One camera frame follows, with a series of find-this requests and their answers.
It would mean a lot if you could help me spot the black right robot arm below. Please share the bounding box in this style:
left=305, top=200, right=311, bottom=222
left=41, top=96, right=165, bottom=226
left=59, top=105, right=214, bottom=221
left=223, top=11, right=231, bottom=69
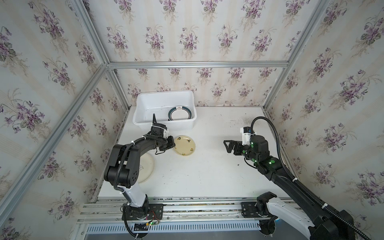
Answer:
left=224, top=135, right=356, bottom=240

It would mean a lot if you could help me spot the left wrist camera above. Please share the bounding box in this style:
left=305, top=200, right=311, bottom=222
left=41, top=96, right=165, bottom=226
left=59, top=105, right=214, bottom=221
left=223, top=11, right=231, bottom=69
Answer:
left=150, top=114, right=168, bottom=138

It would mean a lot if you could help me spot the large cream plate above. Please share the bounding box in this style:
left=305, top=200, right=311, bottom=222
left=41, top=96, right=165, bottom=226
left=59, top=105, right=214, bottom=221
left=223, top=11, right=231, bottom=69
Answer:
left=138, top=153, right=156, bottom=184

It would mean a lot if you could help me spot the white plastic bin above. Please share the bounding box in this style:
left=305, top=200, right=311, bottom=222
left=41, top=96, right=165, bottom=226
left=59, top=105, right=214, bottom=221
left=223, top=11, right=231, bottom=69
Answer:
left=133, top=91, right=197, bottom=133

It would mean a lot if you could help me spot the small yellow floral plate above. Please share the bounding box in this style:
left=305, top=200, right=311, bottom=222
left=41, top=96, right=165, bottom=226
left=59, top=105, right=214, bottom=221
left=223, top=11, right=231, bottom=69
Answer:
left=174, top=135, right=196, bottom=156

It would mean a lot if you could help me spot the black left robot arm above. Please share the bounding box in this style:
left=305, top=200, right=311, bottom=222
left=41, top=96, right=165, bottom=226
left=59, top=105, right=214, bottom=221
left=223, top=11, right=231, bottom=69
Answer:
left=104, top=134, right=176, bottom=219

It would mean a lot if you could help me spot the aluminium frame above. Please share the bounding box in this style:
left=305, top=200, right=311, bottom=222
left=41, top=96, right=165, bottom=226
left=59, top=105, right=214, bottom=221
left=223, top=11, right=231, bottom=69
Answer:
left=1, top=1, right=324, bottom=207

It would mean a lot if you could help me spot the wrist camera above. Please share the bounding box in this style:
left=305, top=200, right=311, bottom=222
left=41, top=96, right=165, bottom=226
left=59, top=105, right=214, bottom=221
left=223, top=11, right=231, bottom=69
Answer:
left=240, top=127, right=253, bottom=146
left=150, top=114, right=168, bottom=138

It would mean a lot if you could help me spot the green red rimmed plate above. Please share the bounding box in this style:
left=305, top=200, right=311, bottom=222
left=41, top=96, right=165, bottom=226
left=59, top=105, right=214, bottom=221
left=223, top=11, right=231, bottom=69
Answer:
left=168, top=106, right=193, bottom=121

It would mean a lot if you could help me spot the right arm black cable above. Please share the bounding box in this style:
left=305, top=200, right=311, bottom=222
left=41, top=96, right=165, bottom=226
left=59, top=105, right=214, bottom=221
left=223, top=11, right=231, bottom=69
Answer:
left=250, top=116, right=371, bottom=240

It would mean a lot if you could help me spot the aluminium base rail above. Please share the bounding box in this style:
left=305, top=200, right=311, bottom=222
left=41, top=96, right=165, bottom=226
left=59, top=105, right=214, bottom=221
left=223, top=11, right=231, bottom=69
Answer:
left=77, top=197, right=257, bottom=224

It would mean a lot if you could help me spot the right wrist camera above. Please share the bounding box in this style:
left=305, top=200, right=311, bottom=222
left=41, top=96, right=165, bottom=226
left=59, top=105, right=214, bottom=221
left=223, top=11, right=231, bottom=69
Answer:
left=240, top=127, right=253, bottom=146

